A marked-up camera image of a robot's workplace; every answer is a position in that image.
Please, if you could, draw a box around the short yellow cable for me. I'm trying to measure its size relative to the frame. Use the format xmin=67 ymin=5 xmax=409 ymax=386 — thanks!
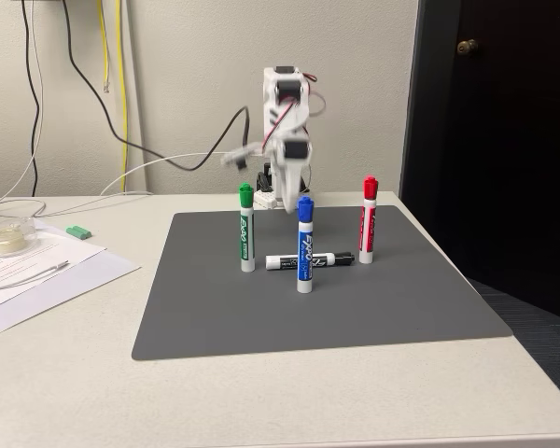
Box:
xmin=96 ymin=0 xmax=111 ymax=93

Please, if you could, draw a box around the printed white paper sheet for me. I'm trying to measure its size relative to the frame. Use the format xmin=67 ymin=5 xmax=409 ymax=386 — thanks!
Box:
xmin=0 ymin=218 xmax=108 ymax=294

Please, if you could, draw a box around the green dry-erase marker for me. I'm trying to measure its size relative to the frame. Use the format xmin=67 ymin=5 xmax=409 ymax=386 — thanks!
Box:
xmin=238 ymin=182 xmax=257 ymax=273

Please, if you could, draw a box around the thin white table cable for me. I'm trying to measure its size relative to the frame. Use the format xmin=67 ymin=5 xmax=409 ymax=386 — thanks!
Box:
xmin=36 ymin=190 xmax=155 ymax=218

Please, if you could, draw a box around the thick white cable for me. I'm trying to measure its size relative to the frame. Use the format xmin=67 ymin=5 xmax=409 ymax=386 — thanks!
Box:
xmin=100 ymin=151 xmax=232 ymax=196

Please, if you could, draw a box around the thin white hanging cable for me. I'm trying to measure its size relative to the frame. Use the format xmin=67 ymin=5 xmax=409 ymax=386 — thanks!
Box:
xmin=0 ymin=0 xmax=47 ymax=220

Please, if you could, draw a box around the thick black cable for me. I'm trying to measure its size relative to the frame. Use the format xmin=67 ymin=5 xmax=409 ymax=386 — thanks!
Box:
xmin=61 ymin=0 xmax=252 ymax=172

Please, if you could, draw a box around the white boxed gripper camera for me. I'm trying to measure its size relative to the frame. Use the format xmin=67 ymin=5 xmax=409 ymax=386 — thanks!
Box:
xmin=219 ymin=143 xmax=263 ymax=170

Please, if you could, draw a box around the grey rubber mat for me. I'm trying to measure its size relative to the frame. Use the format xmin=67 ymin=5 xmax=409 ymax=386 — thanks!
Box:
xmin=130 ymin=204 xmax=514 ymax=361

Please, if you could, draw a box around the blue dry-erase marker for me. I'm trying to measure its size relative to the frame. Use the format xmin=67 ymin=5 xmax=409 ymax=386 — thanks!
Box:
xmin=296 ymin=196 xmax=316 ymax=295

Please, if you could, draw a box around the thin black cable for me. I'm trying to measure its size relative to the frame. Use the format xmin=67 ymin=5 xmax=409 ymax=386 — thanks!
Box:
xmin=21 ymin=0 xmax=44 ymax=197

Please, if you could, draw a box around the white wall trim strip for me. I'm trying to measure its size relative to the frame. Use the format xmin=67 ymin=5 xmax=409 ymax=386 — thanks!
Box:
xmin=120 ymin=0 xmax=148 ymax=193

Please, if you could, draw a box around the black dry-erase marker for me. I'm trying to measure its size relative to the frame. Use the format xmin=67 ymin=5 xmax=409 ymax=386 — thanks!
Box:
xmin=265 ymin=251 xmax=357 ymax=272

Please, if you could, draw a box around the white charging cable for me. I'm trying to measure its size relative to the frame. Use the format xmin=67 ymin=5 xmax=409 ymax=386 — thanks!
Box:
xmin=0 ymin=259 xmax=70 ymax=293

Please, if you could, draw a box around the red dry-erase marker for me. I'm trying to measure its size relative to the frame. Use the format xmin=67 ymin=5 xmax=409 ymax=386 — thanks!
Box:
xmin=357 ymin=175 xmax=381 ymax=265

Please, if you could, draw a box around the clear tape dispenser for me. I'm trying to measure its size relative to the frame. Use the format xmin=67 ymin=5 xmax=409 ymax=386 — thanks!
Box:
xmin=0 ymin=215 xmax=40 ymax=259

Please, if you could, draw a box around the blank white paper sheet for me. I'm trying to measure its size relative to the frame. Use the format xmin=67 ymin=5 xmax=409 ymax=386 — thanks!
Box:
xmin=0 ymin=246 xmax=142 ymax=337

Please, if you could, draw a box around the long yellow cable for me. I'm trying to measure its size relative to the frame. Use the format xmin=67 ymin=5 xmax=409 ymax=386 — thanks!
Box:
xmin=115 ymin=0 xmax=130 ymax=192

